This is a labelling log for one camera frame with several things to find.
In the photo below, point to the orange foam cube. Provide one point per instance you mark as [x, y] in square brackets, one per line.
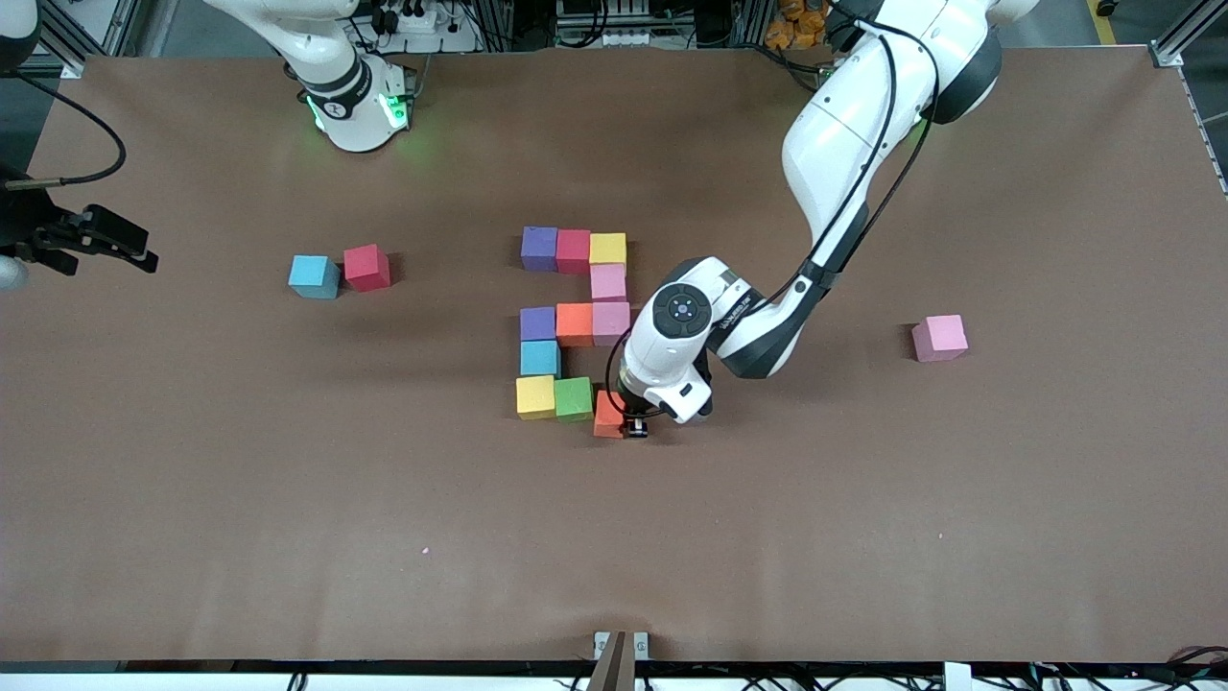
[606, 417]
[575, 323]

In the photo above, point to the pink foam cube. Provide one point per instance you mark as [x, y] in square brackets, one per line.
[611, 323]
[608, 283]
[939, 338]

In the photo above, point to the white socket strip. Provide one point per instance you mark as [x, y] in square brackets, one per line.
[624, 38]

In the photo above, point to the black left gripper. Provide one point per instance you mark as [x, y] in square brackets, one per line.
[634, 423]

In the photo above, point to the yellow foam cube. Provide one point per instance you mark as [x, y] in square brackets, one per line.
[535, 397]
[607, 250]

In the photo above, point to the orange snack bags pile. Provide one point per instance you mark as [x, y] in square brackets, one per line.
[796, 24]

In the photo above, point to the purple foam cube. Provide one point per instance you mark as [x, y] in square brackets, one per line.
[538, 323]
[539, 250]

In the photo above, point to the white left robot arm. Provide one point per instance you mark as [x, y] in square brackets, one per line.
[681, 309]

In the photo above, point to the aluminium frame profile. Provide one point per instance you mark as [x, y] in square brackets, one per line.
[77, 38]
[1185, 34]

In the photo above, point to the red foam cube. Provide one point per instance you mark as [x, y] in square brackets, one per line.
[367, 266]
[573, 251]

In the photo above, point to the brown wooden stick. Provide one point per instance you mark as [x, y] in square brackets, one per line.
[614, 669]

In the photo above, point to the small metal bracket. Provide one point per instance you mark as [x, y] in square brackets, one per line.
[602, 643]

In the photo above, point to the white power strip with plugs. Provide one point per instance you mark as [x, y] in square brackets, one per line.
[422, 21]

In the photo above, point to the light blue foam cube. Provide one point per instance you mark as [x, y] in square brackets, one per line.
[540, 359]
[314, 276]

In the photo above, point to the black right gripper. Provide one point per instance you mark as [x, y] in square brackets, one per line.
[29, 223]

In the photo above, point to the green foam cube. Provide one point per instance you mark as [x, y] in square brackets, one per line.
[574, 398]

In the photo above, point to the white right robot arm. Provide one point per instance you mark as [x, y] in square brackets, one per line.
[355, 106]

